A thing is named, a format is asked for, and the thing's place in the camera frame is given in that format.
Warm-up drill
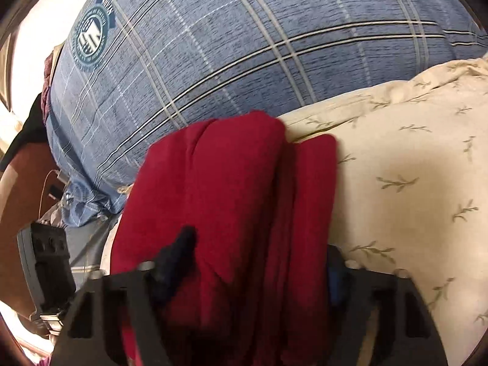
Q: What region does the blue plaid blanket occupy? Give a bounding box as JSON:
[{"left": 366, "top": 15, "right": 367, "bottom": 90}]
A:
[{"left": 45, "top": 0, "right": 488, "bottom": 233}]

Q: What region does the thin white cable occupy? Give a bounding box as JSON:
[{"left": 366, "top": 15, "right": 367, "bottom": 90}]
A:
[{"left": 38, "top": 170, "right": 62, "bottom": 220}]

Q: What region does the brown wooden furniture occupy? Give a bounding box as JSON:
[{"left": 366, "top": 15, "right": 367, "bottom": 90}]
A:
[{"left": 0, "top": 137, "right": 73, "bottom": 323}]

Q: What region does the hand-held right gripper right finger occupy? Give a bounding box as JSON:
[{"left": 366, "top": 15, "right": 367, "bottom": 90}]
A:
[{"left": 326, "top": 244, "right": 448, "bottom": 366}]

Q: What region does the dark red cloth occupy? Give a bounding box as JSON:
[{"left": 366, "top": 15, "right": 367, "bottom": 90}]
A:
[{"left": 40, "top": 53, "right": 59, "bottom": 123}]

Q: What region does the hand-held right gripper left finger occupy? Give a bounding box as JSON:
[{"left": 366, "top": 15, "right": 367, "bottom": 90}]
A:
[{"left": 49, "top": 225, "right": 199, "bottom": 366}]

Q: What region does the black cloth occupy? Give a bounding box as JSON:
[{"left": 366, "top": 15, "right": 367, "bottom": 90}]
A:
[{"left": 0, "top": 93, "right": 48, "bottom": 172}]

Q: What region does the grey cloth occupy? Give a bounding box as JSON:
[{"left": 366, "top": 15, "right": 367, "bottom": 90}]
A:
[{"left": 63, "top": 213, "right": 123, "bottom": 275}]

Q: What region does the cream leaf-print bedsheet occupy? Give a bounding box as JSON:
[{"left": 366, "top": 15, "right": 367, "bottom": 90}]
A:
[{"left": 101, "top": 55, "right": 488, "bottom": 366}]

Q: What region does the red garment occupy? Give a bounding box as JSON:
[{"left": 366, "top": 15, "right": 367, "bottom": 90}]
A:
[{"left": 109, "top": 110, "right": 340, "bottom": 366}]

